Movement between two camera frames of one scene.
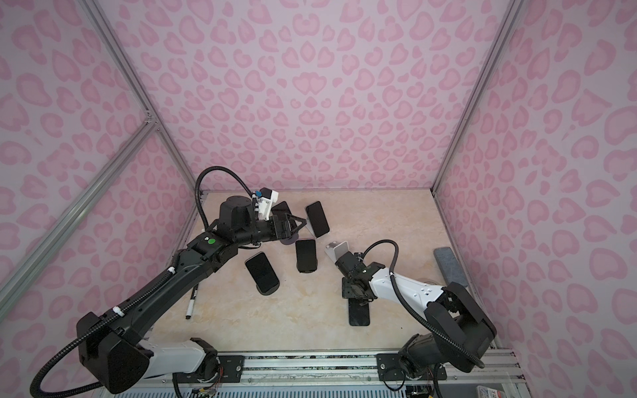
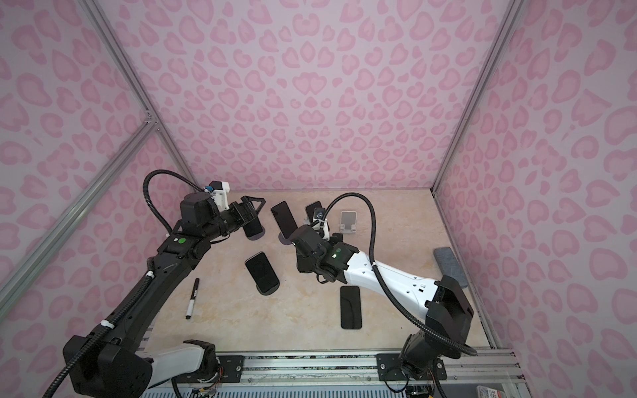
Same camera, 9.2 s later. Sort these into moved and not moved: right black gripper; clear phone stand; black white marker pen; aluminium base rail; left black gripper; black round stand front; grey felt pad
Moved: right black gripper; clear phone stand; left black gripper
Not moved: black round stand front; grey felt pad; black white marker pen; aluminium base rail
